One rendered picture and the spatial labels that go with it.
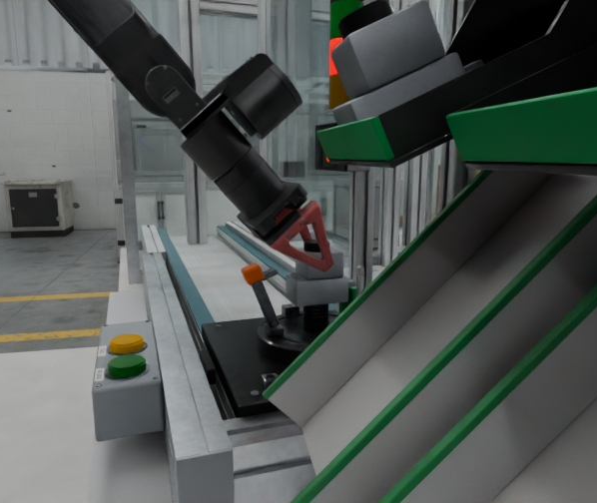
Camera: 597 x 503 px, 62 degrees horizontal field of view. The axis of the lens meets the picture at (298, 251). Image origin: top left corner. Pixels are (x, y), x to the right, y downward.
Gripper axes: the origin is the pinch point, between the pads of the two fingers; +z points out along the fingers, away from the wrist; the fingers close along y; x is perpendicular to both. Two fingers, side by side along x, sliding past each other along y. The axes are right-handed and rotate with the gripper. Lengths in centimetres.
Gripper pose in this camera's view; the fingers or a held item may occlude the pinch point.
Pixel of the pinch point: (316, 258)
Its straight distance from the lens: 58.2
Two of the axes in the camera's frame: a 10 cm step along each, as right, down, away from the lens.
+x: -7.1, 6.9, -1.1
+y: -3.1, -1.7, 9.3
